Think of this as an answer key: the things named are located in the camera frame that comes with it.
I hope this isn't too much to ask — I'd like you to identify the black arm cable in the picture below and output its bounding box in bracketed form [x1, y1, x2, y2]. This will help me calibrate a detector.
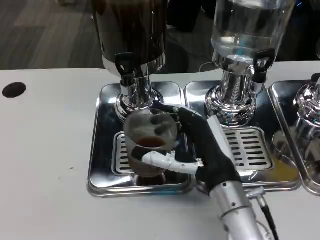
[245, 186, 280, 240]

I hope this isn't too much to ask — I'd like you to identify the clear ribbed glass cup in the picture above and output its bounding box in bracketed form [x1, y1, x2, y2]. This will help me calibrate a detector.
[123, 111, 180, 179]

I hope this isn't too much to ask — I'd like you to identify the steel drip tray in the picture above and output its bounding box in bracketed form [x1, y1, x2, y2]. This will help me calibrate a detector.
[86, 83, 200, 199]
[267, 79, 320, 195]
[184, 80, 303, 192]

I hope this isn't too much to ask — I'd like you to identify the chrome drink dispenser base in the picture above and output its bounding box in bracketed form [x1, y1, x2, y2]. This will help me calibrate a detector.
[294, 72, 320, 123]

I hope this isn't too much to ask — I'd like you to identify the black round counter grommet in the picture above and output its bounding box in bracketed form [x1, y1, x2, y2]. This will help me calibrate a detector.
[1, 81, 27, 99]

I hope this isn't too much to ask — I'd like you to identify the black dispenser tap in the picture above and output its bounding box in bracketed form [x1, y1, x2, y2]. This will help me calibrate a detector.
[251, 48, 276, 95]
[114, 52, 137, 97]

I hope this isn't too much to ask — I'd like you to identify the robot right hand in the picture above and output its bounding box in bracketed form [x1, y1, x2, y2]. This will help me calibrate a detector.
[131, 101, 243, 199]

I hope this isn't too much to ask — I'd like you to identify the clear water drink dispenser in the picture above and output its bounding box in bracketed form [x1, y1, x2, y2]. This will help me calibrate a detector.
[204, 0, 296, 127]

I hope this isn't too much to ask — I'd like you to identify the dark coffee drink dispenser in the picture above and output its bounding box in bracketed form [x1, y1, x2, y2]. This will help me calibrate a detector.
[89, 0, 168, 126]

